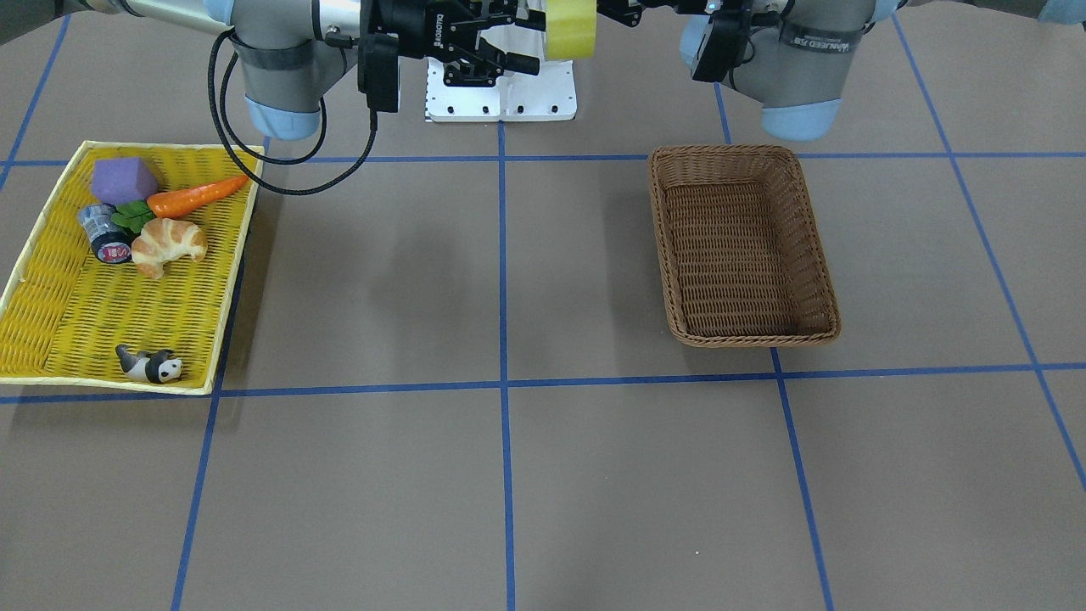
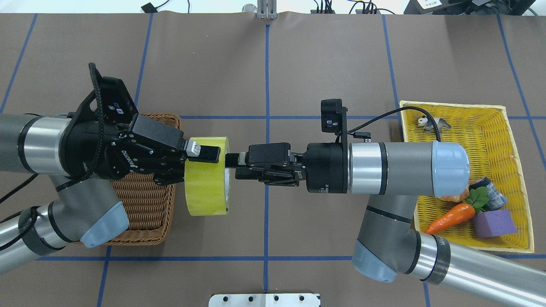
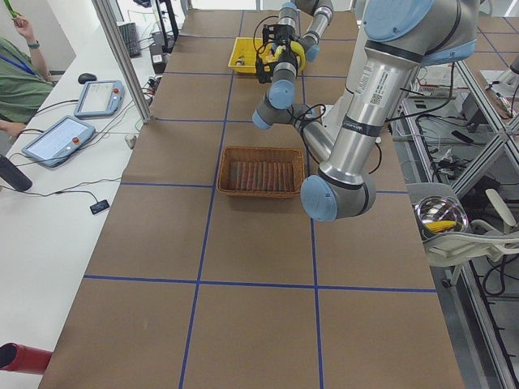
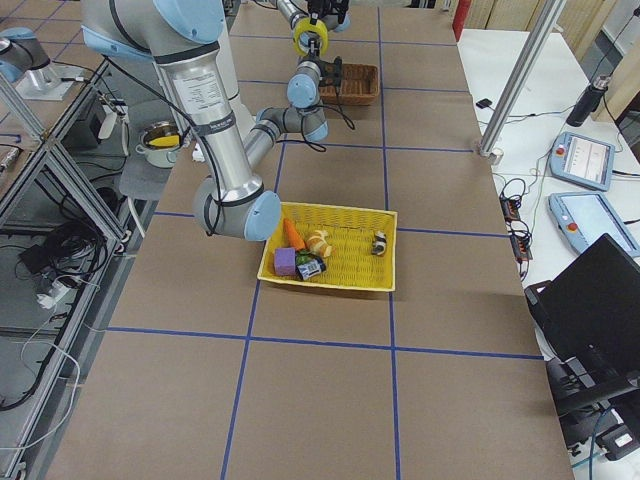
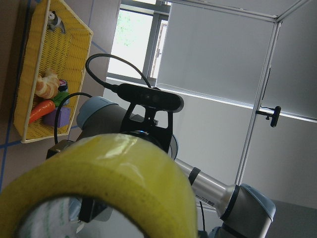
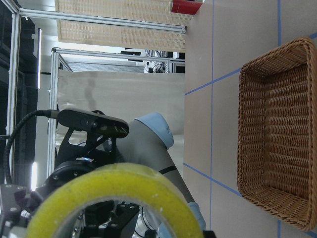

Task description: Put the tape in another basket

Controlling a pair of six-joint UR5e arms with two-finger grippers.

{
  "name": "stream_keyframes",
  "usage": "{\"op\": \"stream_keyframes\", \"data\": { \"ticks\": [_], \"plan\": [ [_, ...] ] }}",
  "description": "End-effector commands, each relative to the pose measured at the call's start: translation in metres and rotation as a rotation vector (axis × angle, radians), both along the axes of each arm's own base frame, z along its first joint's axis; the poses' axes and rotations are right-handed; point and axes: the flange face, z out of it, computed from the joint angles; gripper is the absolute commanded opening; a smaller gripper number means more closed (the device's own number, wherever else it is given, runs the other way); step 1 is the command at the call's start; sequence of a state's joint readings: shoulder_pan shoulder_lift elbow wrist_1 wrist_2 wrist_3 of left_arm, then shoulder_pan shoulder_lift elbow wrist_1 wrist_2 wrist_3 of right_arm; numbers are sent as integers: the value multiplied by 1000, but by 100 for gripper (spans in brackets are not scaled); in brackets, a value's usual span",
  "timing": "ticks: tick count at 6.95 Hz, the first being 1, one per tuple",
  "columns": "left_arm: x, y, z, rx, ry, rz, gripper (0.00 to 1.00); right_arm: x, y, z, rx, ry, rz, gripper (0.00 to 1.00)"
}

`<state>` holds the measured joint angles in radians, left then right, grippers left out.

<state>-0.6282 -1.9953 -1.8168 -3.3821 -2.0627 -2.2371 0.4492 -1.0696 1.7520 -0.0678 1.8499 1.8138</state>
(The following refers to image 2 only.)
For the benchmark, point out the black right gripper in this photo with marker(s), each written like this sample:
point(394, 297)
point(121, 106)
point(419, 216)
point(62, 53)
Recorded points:
point(327, 167)

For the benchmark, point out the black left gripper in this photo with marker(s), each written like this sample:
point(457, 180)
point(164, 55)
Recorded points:
point(91, 151)

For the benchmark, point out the yellow tape roll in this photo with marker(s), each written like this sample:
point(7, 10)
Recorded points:
point(207, 185)

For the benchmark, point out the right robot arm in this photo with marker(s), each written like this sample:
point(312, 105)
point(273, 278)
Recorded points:
point(403, 180)

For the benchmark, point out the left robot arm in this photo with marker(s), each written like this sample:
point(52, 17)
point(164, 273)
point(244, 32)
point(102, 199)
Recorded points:
point(62, 208)

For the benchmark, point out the brown wicker basket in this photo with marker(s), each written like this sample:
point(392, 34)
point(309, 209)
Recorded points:
point(141, 216)

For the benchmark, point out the yellow woven basket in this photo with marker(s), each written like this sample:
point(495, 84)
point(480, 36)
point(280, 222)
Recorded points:
point(485, 133)

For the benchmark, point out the black usb hub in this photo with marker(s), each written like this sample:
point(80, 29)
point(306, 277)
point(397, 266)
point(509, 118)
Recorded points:
point(359, 7)

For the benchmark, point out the panda figurine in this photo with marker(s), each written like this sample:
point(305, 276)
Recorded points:
point(428, 126)

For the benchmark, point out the toy croissant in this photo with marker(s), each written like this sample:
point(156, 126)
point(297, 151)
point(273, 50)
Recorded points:
point(457, 198)

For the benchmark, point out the orange toy carrot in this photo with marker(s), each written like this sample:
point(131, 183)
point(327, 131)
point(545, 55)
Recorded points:
point(462, 212)

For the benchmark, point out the small can with label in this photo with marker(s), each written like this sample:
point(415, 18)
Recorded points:
point(496, 199)

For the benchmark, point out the purple foam block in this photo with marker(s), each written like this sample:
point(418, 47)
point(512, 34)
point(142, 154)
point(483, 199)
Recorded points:
point(494, 223)

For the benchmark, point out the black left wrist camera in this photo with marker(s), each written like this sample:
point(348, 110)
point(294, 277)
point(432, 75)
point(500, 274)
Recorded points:
point(117, 105)

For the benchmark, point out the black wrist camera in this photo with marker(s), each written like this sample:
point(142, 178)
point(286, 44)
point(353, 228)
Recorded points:
point(331, 117)
point(117, 105)

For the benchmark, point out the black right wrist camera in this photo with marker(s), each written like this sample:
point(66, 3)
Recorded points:
point(331, 117)

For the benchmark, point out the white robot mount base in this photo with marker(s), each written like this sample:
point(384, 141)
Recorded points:
point(266, 300)

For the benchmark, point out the aluminium frame post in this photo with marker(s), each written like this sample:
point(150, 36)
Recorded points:
point(267, 9)

